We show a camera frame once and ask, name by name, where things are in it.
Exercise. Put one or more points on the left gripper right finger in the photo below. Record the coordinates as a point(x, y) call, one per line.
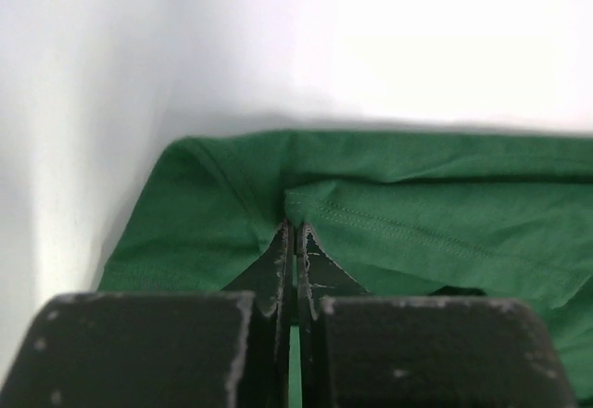
point(361, 350)

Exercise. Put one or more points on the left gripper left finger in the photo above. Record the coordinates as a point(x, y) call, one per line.
point(163, 349)

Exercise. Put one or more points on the green t shirt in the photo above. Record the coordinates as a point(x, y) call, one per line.
point(403, 213)

